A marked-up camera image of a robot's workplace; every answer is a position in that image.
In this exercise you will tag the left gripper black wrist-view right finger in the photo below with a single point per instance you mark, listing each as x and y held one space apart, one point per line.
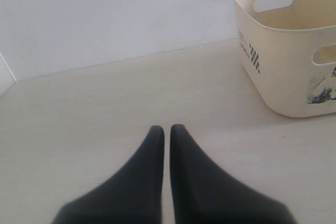
204 193

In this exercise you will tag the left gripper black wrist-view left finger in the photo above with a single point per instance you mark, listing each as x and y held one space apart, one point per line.
132 195

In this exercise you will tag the cream plastic bin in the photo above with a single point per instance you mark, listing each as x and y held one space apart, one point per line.
287 48

